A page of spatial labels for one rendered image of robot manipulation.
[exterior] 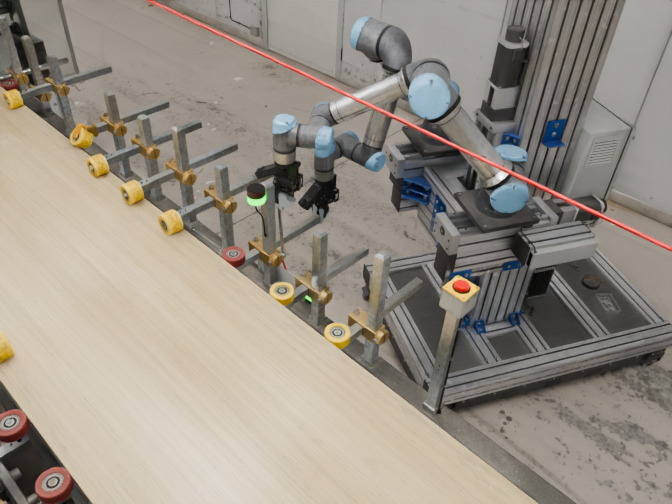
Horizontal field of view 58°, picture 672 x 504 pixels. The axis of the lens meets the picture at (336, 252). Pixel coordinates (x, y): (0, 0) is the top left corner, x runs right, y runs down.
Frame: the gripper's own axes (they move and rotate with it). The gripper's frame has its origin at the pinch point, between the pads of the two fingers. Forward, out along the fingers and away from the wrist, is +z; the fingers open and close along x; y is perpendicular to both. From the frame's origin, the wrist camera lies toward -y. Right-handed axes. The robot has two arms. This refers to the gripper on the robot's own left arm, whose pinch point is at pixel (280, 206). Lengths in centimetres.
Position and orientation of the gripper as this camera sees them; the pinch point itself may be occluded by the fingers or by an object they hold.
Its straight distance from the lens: 216.5
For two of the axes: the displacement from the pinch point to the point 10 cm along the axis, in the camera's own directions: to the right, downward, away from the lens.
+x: 4.1, -5.8, 7.0
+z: -0.4, 7.6, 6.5
